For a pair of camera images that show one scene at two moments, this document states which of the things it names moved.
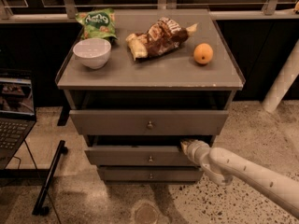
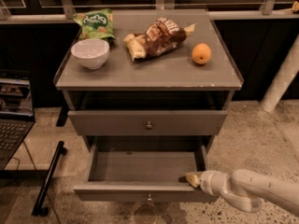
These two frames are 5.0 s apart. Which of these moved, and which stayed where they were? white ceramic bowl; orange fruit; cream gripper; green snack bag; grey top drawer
Moved: cream gripper
Stayed: orange fruit; white ceramic bowl; grey top drawer; green snack bag
